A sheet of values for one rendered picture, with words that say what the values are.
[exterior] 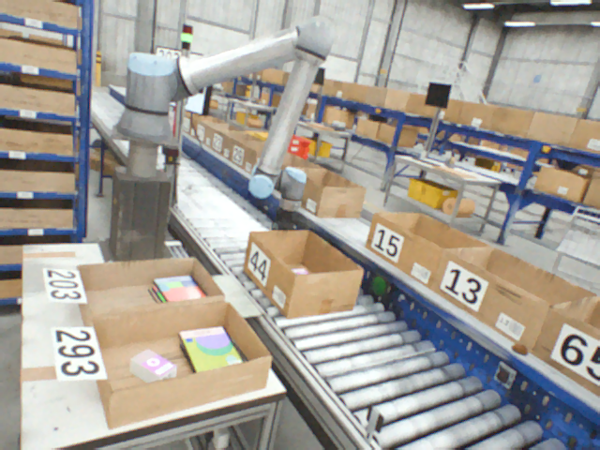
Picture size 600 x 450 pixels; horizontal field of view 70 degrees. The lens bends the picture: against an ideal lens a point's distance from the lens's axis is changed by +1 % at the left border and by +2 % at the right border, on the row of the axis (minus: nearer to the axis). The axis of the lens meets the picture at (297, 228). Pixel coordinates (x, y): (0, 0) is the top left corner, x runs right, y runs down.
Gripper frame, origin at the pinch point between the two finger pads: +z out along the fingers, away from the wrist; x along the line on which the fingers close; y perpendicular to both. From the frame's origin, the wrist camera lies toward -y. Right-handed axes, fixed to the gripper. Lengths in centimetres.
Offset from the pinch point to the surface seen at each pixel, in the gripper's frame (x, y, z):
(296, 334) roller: 50, 22, 6
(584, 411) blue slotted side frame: 115, -23, -6
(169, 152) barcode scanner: -64, 36, -26
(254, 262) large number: 14.0, 22.2, -2.2
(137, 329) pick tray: 44, 71, 0
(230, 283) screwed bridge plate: 15.6, 32.0, 5.0
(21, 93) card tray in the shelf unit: -99, 97, -41
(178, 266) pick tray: 12, 51, -2
